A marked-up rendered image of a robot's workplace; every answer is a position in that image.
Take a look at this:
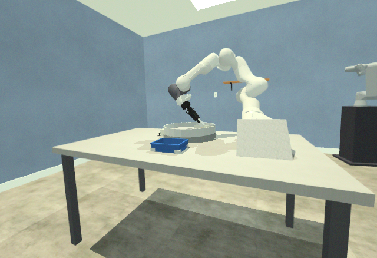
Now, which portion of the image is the blue shallow tray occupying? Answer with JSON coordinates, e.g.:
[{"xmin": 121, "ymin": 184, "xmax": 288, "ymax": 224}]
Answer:
[{"xmin": 150, "ymin": 138, "xmax": 189, "ymax": 154}]

